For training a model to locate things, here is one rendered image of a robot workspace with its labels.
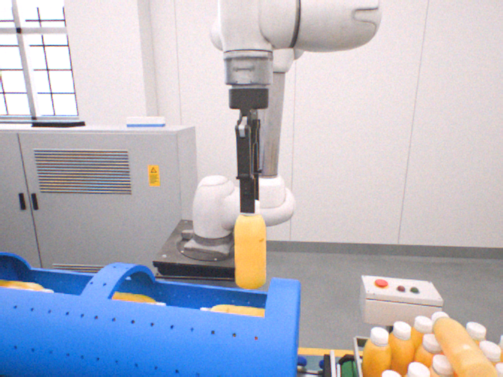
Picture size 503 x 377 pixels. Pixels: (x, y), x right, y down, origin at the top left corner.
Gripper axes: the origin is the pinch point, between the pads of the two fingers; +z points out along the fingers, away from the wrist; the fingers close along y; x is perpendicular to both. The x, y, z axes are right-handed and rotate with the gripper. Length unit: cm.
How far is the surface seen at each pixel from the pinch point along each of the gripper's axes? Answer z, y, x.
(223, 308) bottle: 31.0, -4.8, -7.8
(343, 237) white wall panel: 127, -279, 47
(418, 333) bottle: 40, -15, 40
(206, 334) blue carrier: 26.0, 10.6, -6.7
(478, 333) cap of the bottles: 37, -15, 53
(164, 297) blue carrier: 36.0, -13.6, -27.9
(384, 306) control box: 39, -24, 34
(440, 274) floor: 148, -254, 137
